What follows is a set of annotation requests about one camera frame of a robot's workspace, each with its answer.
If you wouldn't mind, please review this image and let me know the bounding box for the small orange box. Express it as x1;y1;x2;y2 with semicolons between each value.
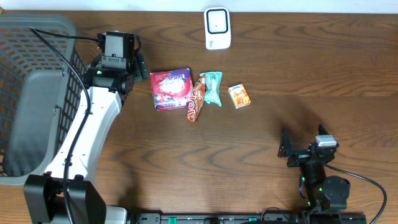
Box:
228;83;251;109

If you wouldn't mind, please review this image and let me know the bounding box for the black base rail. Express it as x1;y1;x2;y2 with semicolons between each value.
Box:
105;212;368;224

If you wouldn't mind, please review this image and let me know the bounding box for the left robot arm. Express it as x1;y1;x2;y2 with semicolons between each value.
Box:
24;31;149;223

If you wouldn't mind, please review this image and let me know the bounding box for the white barcode scanner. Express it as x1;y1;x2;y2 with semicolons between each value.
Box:
203;7;231;50

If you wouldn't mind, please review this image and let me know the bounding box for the grey plastic mesh basket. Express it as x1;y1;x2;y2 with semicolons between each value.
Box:
1;14;86;185

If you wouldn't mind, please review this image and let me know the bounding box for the orange snack bar wrapper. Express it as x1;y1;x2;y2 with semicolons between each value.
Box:
187;77;206;123

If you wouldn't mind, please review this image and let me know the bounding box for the red purple snack pack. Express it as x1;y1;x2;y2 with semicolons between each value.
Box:
150;68;193;111

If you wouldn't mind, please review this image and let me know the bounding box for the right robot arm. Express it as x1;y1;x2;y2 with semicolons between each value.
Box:
277;125;351;212

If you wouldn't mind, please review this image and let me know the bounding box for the teal snack wrapper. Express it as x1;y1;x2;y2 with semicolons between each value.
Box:
200;72;223;107

